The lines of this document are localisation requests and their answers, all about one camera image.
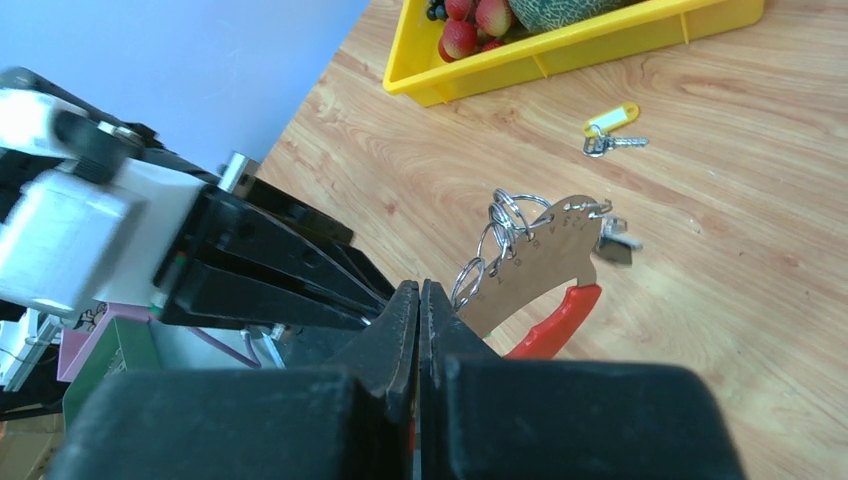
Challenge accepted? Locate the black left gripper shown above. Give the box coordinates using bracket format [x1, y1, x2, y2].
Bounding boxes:
[119, 152, 395, 331]

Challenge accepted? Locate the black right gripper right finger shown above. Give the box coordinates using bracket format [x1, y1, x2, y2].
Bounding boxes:
[419, 280, 746, 479]

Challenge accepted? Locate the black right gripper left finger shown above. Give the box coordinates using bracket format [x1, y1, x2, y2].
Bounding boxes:
[47, 281, 420, 479]

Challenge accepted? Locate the yellow plastic fruit tray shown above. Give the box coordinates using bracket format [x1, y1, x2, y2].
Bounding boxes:
[383, 0, 764, 107]

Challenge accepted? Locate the silver key yellow tag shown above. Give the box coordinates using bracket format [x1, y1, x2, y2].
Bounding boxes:
[582, 102, 650, 158]

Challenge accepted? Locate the dark purple grape bunch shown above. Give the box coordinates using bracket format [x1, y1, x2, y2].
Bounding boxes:
[426, 0, 449, 21]

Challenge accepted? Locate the red cherry bunch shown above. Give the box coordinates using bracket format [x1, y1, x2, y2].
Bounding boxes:
[437, 0, 518, 63]

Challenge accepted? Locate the green netted melon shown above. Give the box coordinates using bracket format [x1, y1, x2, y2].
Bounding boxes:
[508, 0, 635, 34]

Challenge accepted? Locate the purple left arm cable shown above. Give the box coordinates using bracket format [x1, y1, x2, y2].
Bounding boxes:
[188, 324, 263, 371]

